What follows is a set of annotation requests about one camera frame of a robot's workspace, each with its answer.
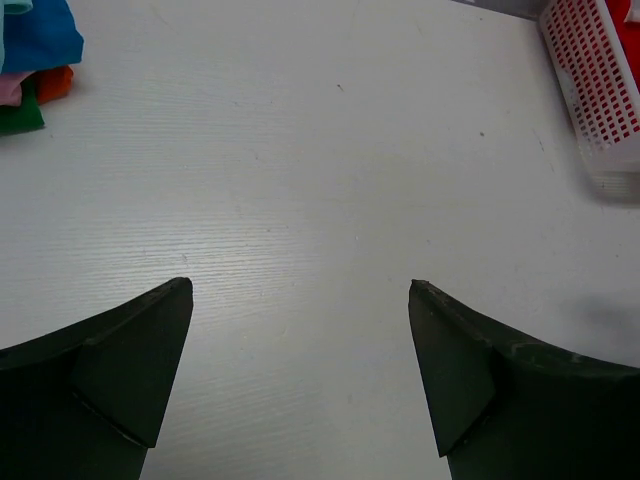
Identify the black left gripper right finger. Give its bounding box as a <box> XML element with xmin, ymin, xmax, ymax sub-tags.
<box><xmin>408</xmin><ymin>280</ymin><xmax>639</xmax><ymax>479</ymax></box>

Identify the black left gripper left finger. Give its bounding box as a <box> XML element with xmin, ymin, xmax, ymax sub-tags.
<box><xmin>1</xmin><ymin>277</ymin><xmax>193</xmax><ymax>479</ymax></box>

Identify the green folded t shirt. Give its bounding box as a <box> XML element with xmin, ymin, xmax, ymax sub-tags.
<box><xmin>0</xmin><ymin>79</ymin><xmax>45</xmax><ymax>136</ymax></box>

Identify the orange folded t shirt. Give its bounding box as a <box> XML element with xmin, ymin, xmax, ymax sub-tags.
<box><xmin>33</xmin><ymin>65</ymin><xmax>74</xmax><ymax>105</ymax></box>

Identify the pink folded t shirt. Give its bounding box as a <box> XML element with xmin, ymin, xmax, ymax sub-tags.
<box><xmin>0</xmin><ymin>72</ymin><xmax>32</xmax><ymax>107</ymax></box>

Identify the white plastic mesh basket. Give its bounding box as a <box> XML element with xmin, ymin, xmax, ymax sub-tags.
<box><xmin>538</xmin><ymin>1</ymin><xmax>639</xmax><ymax>204</ymax></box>

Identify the blue folded t shirt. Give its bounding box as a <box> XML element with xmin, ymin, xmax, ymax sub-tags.
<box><xmin>26</xmin><ymin>0</ymin><xmax>84</xmax><ymax>72</ymax></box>

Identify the teal folded t shirt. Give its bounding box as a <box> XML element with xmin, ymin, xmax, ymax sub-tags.
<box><xmin>1</xmin><ymin>1</ymin><xmax>33</xmax><ymax>73</ymax></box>

